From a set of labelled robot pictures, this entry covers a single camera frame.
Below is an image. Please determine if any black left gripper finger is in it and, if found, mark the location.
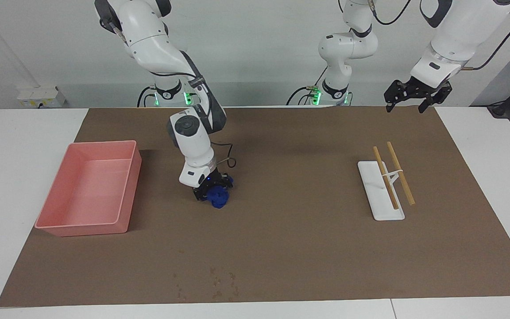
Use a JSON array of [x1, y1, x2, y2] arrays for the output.
[[384, 80, 408, 113], [418, 82, 453, 114]]

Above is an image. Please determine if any blue towel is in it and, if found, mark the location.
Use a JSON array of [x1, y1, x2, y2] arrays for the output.
[[205, 176, 234, 209]]

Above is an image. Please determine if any brown table mat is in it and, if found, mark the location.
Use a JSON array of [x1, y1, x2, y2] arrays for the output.
[[0, 106, 510, 307]]

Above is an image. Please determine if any wooden rack rod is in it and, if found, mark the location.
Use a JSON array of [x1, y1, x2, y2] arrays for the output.
[[373, 146, 399, 210], [387, 142, 416, 206]]

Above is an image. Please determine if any pink plastic bin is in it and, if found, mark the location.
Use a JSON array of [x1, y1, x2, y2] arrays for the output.
[[35, 140, 143, 237]]

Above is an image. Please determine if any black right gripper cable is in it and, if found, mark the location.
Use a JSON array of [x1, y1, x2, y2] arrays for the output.
[[211, 143, 237, 170]]

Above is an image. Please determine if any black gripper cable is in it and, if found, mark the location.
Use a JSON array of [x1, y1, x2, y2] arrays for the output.
[[462, 0, 510, 71], [211, 143, 237, 170]]

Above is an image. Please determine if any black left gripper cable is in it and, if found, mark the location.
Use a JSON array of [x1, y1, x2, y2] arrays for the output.
[[462, 0, 510, 71]]

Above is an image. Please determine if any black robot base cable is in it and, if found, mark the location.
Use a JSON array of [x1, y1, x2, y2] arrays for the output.
[[137, 86, 156, 108], [286, 66, 328, 106]]

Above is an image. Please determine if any white wall power socket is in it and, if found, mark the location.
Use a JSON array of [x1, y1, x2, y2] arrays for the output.
[[17, 86, 66, 108]]

